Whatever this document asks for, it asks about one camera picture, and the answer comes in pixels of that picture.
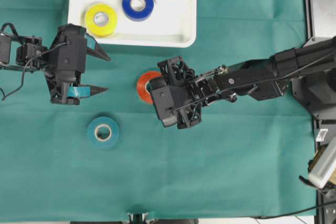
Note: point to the red tape roll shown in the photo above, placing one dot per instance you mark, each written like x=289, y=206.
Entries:
x=142, y=86

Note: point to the white plastic tray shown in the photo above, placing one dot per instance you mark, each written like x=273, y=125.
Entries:
x=172, y=25

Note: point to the blue tape roll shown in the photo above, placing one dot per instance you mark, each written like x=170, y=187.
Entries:
x=138, y=10

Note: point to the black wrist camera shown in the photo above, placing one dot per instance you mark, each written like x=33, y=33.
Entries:
x=171, y=104
x=69, y=60

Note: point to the white perforated electronics box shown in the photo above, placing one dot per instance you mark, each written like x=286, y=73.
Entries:
x=325, y=166

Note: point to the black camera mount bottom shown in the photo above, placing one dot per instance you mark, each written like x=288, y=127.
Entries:
x=137, y=218

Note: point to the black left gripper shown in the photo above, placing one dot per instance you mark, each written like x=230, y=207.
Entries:
x=70, y=93

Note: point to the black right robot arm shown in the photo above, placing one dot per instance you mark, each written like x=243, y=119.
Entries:
x=261, y=79

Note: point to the yellow tape roll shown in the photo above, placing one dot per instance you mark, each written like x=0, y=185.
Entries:
x=101, y=20

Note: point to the green table cloth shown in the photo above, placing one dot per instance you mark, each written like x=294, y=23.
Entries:
x=243, y=159

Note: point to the teal tape roll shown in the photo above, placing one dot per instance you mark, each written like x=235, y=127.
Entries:
x=103, y=132

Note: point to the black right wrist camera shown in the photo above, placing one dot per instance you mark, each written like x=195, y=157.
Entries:
x=171, y=104

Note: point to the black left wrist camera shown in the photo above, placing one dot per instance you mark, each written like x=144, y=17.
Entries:
x=69, y=60

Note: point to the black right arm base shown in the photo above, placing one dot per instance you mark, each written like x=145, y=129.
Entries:
x=314, y=88

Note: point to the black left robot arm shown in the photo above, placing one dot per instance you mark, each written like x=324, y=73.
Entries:
x=23, y=53

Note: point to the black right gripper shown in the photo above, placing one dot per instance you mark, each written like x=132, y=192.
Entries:
x=176, y=73

